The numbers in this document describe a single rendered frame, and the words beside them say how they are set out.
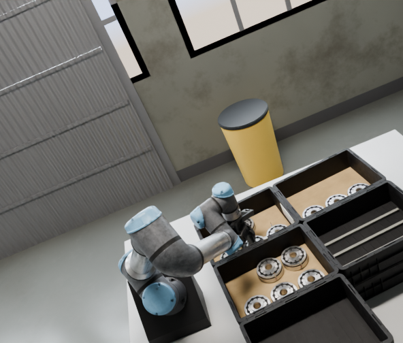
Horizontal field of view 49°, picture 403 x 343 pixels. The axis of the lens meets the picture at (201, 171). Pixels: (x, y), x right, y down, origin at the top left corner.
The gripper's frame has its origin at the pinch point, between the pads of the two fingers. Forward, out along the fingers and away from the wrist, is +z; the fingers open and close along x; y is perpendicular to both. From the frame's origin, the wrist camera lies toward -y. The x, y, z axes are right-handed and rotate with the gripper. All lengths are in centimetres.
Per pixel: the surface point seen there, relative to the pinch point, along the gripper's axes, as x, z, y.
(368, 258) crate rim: 51, -8, 8
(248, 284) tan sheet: 5.8, 1.9, 18.6
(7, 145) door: -230, -12, -71
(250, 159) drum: -61, 54, -129
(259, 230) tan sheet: 1.1, 1.9, -10.6
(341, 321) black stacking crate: 44, 2, 28
